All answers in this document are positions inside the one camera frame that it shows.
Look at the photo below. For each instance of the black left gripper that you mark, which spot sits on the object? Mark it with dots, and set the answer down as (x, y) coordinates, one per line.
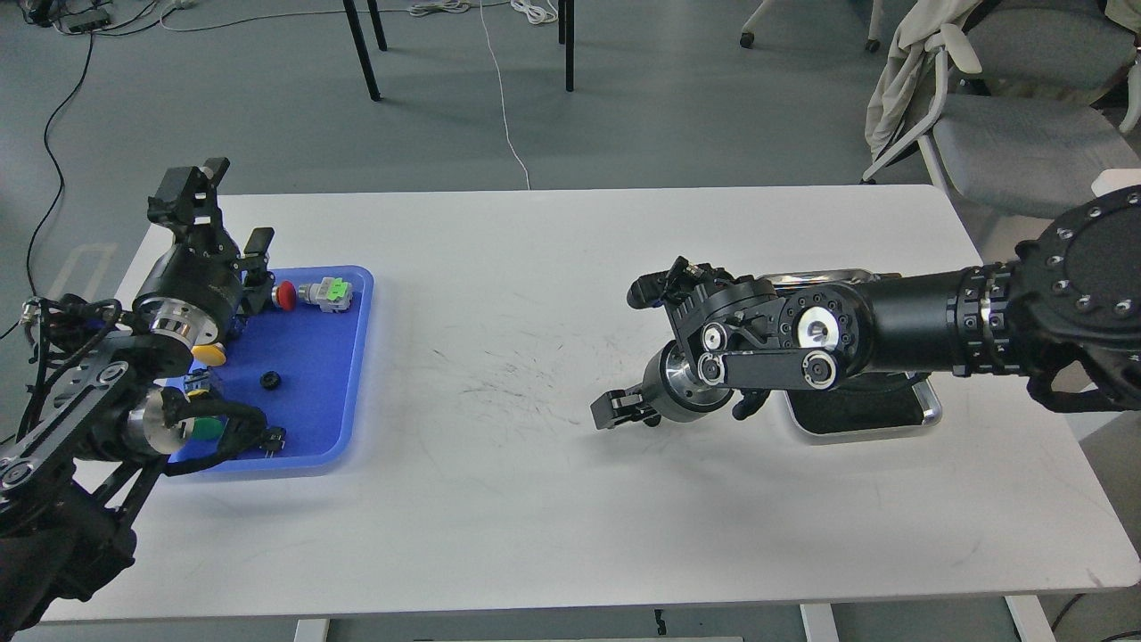
(195, 289)

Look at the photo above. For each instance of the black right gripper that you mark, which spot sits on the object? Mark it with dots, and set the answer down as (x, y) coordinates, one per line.
(669, 389)

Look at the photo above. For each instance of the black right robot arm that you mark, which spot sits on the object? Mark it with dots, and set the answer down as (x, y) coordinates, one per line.
(1063, 313)

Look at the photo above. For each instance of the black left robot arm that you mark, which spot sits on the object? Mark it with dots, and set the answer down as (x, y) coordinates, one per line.
(102, 425)

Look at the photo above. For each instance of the blue plastic tray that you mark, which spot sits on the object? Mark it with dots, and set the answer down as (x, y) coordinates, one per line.
(318, 356)

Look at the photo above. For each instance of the silver metal tray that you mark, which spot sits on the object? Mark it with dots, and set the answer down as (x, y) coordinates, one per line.
(868, 407)

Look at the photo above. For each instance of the green grey connector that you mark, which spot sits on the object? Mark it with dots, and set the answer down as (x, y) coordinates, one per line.
(330, 294)

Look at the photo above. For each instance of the black table leg left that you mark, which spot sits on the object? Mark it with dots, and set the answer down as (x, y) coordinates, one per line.
(352, 14)

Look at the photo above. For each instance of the black table leg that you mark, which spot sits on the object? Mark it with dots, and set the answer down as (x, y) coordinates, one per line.
(566, 38)
(352, 14)

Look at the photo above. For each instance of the black table leg right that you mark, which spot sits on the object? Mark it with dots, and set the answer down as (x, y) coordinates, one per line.
(566, 38)

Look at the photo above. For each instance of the beige jacket on chair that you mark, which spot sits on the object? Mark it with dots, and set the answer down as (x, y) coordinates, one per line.
(903, 69)

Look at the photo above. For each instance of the grey office chair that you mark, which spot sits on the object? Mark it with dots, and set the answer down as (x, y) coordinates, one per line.
(1022, 112)

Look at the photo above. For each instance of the red push button switch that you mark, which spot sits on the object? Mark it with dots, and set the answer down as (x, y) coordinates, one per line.
(283, 296)

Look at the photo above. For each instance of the yellow push button switch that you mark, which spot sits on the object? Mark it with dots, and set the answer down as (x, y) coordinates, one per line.
(210, 355)

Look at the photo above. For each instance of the green push button switch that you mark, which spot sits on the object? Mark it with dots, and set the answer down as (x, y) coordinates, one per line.
(204, 383)

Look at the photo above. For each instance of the black selector switch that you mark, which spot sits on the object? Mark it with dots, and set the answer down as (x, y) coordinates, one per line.
(268, 440)

